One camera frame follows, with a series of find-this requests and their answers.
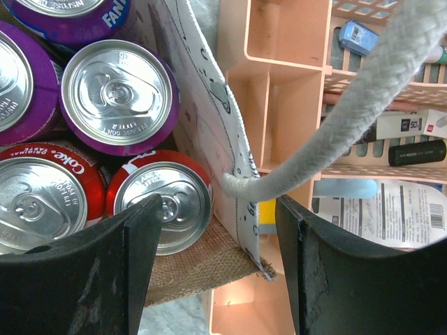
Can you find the purple Fanta can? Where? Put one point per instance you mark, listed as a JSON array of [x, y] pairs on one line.
[[74, 24], [30, 85]]

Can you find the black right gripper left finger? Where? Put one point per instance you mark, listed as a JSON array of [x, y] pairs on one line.
[[92, 282]]

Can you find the white oval labelled pouch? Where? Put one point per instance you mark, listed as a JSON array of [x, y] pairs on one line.
[[402, 214]]

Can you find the blue glue bottle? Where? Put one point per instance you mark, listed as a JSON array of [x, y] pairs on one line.
[[357, 38]]

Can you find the black marker pen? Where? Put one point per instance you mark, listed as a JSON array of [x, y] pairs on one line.
[[417, 153]]

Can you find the purple soda can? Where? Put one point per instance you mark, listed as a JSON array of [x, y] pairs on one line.
[[119, 98]]

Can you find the red Coca-Cola can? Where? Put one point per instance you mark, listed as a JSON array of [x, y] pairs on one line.
[[185, 190], [49, 190]]

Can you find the yellow sponge block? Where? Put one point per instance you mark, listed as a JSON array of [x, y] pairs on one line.
[[267, 212]]

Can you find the canvas bag with rope handles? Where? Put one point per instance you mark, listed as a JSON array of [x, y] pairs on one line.
[[230, 250]]

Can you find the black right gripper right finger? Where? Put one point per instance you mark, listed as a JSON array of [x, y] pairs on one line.
[[339, 283]]

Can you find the green capped tube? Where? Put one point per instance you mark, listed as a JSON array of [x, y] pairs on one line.
[[437, 55]]

